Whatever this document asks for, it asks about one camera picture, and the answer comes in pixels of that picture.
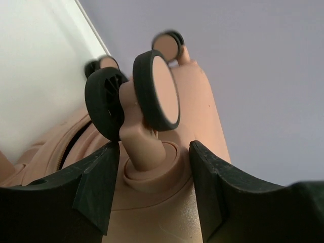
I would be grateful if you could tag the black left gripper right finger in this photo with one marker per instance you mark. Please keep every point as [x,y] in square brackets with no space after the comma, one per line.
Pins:
[234,206]

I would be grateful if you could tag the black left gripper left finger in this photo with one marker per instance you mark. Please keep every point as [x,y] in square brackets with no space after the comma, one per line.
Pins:
[70,205]

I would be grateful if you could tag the pink hard-shell suitcase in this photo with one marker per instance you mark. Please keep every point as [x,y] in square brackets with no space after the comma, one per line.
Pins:
[153,115]

